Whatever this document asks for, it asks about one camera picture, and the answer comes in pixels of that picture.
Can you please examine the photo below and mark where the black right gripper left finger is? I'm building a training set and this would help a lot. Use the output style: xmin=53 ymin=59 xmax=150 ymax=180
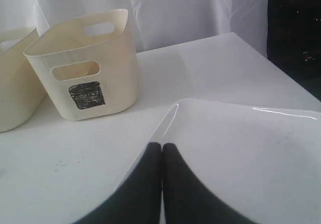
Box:
xmin=76 ymin=142 xmax=163 ymax=223

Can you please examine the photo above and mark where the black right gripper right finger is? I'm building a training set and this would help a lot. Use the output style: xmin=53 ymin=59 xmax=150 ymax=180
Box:
xmin=163 ymin=143 xmax=253 ymax=223

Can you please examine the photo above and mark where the white square plate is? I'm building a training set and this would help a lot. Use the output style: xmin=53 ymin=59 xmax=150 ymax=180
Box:
xmin=114 ymin=98 xmax=320 ymax=223

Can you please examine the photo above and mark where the cream bin square mark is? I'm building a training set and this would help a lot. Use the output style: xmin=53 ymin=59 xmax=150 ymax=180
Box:
xmin=24 ymin=9 xmax=139 ymax=121

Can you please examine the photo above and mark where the cream bin triangle mark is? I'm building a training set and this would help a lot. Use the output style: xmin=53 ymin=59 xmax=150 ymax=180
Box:
xmin=1 ymin=27 xmax=46 ymax=132

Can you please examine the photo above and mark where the white backdrop curtain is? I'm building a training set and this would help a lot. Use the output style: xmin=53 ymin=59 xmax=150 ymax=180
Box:
xmin=1 ymin=0 xmax=268 ymax=56

